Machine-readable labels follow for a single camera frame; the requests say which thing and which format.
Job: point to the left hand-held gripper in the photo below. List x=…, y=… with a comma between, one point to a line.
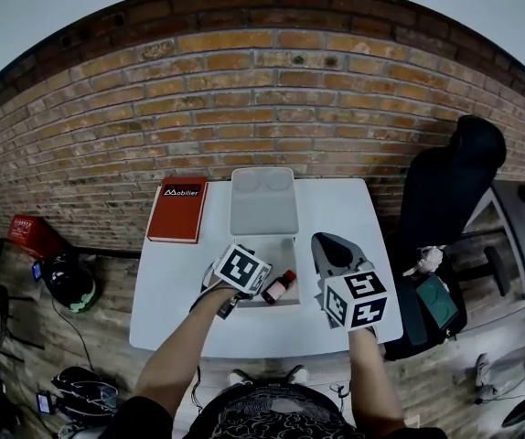
x=242, y=268

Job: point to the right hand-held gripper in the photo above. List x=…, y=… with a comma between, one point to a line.
x=356, y=300

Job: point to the small red-capped bottle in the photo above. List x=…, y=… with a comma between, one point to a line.
x=276, y=288

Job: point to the white tray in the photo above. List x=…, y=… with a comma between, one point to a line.
x=262, y=208

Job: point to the person's left forearm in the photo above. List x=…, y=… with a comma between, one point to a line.
x=175, y=355

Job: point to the person's right forearm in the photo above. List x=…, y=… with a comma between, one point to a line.
x=372, y=382

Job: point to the red hardcover book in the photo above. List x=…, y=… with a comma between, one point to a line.
x=178, y=213

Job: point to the pink plush toy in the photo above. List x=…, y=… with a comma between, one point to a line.
x=427, y=260

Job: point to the person's left white shoe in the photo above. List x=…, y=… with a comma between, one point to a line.
x=239, y=377

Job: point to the person's white shoe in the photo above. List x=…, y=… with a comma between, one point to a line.
x=239, y=377
x=298, y=374

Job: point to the dark green tablet case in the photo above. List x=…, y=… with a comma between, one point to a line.
x=436, y=300

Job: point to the person's right white shoe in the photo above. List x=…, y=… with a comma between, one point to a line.
x=298, y=374

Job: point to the black office chair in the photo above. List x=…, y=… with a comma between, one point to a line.
x=445, y=190

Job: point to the black patterned shirt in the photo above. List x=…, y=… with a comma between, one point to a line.
x=271, y=419

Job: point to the black helmet with green trim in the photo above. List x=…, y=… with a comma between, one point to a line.
x=68, y=284

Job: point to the black bag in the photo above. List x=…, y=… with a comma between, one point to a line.
x=84, y=391

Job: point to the small phone with lit screen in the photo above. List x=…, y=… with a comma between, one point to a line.
x=37, y=271

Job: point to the red plastic crate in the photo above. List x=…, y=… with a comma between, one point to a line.
x=36, y=238

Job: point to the small lit screen device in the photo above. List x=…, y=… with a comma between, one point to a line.
x=44, y=403

